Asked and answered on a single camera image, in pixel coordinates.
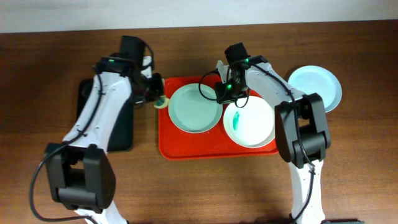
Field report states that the green yellow sponge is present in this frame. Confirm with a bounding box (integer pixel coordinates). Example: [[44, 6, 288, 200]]
[[154, 95, 170, 110]]

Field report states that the mint green plate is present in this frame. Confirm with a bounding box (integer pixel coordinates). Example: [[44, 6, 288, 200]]
[[168, 83, 223, 134]]

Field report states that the white plate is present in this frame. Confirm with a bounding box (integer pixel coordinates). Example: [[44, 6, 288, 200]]
[[223, 96, 275, 148]]

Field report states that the light blue plate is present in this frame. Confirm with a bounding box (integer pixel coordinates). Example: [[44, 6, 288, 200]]
[[288, 65, 343, 113]]

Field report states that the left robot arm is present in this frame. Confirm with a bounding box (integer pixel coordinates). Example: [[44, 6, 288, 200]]
[[37, 35, 169, 223]]

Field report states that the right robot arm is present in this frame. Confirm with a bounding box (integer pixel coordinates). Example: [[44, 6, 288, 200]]
[[215, 42, 331, 223]]

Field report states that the red plastic tray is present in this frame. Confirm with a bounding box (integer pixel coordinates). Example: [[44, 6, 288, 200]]
[[159, 75, 277, 160]]

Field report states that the black plastic tray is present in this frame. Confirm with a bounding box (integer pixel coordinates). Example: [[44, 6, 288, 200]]
[[76, 78, 134, 152]]

